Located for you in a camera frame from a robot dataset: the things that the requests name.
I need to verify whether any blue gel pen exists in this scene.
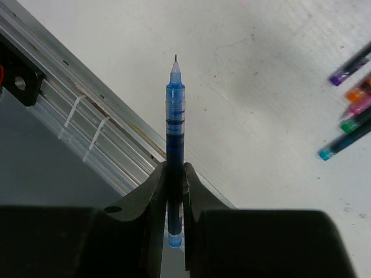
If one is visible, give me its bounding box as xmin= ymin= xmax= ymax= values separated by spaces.
xmin=318 ymin=121 xmax=370 ymax=161
xmin=165 ymin=56 xmax=186 ymax=248

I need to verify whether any red gel pen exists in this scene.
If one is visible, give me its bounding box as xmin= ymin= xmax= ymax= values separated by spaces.
xmin=340 ymin=96 xmax=370 ymax=119

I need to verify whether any aluminium rail frame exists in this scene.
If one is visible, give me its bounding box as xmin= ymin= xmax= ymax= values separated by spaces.
xmin=0 ymin=0 xmax=237 ymax=209

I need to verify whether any purple gel pen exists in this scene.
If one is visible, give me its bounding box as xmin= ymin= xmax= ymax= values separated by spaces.
xmin=328 ymin=42 xmax=370 ymax=86

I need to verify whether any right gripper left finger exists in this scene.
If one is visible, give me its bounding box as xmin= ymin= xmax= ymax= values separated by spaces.
xmin=1 ymin=163 xmax=166 ymax=277

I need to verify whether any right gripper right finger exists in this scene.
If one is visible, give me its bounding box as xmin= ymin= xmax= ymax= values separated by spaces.
xmin=183 ymin=163 xmax=356 ymax=277

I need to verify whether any orange gel pen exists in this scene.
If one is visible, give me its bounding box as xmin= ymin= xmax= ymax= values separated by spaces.
xmin=345 ymin=74 xmax=370 ymax=103

